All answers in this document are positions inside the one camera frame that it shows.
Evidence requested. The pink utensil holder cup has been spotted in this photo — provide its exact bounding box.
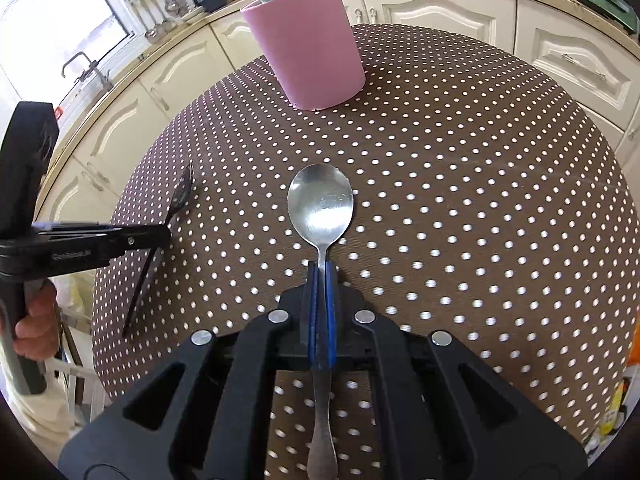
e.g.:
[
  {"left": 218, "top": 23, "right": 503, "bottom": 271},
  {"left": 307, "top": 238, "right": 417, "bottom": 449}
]
[{"left": 240, "top": 0, "right": 367, "bottom": 112}]

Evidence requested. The brown polka dot tablecloth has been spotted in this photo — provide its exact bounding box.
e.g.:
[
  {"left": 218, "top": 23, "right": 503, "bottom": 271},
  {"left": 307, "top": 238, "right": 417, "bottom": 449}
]
[{"left": 90, "top": 22, "right": 631, "bottom": 480}]

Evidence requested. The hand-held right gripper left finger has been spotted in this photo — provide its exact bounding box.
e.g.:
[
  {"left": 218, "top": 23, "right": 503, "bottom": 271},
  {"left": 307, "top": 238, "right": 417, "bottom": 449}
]
[{"left": 57, "top": 261, "right": 321, "bottom": 480}]

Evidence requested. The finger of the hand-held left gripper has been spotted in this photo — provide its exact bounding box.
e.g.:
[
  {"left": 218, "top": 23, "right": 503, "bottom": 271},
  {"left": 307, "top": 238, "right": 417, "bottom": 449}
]
[
  {"left": 102, "top": 224, "right": 173, "bottom": 262},
  {"left": 37, "top": 221, "right": 166, "bottom": 234}
]

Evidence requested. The white framed window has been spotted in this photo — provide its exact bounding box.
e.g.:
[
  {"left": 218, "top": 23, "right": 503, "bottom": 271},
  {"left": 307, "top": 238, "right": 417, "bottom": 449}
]
[{"left": 0, "top": 0, "right": 135, "bottom": 111}]

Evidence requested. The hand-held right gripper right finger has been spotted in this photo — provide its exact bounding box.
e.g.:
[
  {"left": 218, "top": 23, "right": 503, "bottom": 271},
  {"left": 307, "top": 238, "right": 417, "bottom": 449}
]
[{"left": 324, "top": 260, "right": 588, "bottom": 480}]

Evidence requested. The black handled spoon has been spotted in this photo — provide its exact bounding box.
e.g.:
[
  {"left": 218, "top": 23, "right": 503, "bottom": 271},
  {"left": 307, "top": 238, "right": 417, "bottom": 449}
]
[{"left": 121, "top": 162, "right": 194, "bottom": 339}]

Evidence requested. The metal kitchen faucet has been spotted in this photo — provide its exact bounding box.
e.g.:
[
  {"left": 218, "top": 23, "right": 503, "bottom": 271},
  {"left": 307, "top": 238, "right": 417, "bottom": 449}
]
[{"left": 61, "top": 51, "right": 113, "bottom": 92}]

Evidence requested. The silver metal spoon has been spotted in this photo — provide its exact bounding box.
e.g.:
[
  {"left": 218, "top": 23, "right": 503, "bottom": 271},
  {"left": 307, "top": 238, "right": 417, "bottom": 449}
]
[{"left": 286, "top": 163, "right": 356, "bottom": 480}]

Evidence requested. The person's left hand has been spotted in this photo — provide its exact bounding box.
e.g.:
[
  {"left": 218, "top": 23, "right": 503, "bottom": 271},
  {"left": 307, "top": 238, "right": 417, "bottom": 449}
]
[{"left": 14, "top": 280, "right": 61, "bottom": 361}]

